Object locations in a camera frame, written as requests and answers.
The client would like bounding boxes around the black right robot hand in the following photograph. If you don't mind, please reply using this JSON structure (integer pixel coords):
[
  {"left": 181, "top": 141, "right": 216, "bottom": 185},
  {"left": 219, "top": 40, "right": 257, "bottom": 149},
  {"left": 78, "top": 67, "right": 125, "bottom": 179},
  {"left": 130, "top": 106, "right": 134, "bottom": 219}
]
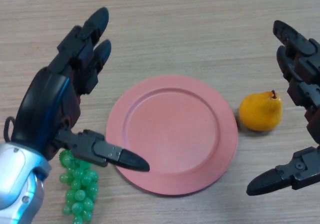
[{"left": 246, "top": 20, "right": 320, "bottom": 197}]

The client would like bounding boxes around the pink round plate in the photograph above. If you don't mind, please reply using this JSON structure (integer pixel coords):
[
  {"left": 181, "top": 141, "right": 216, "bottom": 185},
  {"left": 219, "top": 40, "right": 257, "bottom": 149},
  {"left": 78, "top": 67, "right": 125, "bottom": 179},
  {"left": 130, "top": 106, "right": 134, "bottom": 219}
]
[{"left": 105, "top": 74, "right": 239, "bottom": 198}]

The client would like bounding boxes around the green grape bunch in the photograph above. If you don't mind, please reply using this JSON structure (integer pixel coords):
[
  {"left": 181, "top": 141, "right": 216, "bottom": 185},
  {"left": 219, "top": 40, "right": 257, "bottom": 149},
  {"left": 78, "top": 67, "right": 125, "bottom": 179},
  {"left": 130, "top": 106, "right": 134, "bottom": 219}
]
[{"left": 58, "top": 149, "right": 100, "bottom": 224}]

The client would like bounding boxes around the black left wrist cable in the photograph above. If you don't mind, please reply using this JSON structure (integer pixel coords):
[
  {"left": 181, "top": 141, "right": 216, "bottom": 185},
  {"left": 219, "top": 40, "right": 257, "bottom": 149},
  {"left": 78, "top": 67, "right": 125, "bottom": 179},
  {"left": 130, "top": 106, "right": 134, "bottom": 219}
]
[{"left": 3, "top": 116, "right": 16, "bottom": 143}]

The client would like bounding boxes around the yellow pear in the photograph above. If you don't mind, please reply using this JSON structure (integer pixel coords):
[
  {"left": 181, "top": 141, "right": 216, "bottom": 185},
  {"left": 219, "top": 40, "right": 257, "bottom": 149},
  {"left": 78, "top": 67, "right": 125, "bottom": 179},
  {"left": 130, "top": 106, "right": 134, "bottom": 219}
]
[{"left": 238, "top": 89, "right": 283, "bottom": 132}]

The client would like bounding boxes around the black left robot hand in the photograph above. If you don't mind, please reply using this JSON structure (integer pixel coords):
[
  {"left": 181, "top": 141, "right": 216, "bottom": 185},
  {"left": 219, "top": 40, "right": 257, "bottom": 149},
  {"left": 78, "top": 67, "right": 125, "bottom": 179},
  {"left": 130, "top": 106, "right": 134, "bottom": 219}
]
[{"left": 11, "top": 7, "right": 151, "bottom": 173}]

